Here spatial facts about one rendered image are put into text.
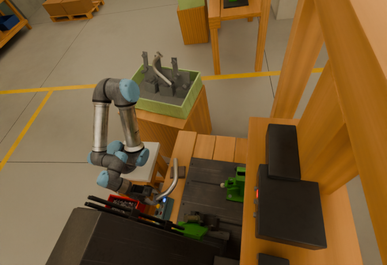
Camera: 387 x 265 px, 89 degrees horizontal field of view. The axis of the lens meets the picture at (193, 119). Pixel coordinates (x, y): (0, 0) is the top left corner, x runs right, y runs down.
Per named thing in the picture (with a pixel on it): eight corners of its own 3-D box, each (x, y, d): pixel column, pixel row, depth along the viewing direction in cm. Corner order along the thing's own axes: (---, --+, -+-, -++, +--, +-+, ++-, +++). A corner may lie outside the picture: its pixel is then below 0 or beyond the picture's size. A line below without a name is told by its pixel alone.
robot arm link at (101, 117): (86, 75, 103) (82, 166, 107) (103, 76, 100) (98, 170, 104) (102, 78, 114) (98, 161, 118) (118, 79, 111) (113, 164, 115)
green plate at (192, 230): (182, 242, 92) (166, 254, 73) (185, 222, 95) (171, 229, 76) (206, 248, 89) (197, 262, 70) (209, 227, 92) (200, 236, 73)
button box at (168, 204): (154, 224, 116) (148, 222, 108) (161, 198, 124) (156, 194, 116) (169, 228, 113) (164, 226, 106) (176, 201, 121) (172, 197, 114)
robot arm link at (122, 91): (132, 156, 132) (115, 75, 108) (152, 159, 128) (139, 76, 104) (121, 167, 122) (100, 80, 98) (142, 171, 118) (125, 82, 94)
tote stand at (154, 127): (147, 150, 247) (117, 112, 184) (165, 117, 273) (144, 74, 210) (197, 166, 224) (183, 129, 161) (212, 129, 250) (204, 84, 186)
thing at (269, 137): (264, 184, 52) (268, 175, 46) (265, 135, 60) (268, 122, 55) (293, 189, 50) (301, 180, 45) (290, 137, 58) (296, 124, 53)
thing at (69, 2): (53, 22, 527) (40, 5, 492) (68, 7, 572) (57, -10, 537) (91, 19, 500) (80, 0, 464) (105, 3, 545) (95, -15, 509)
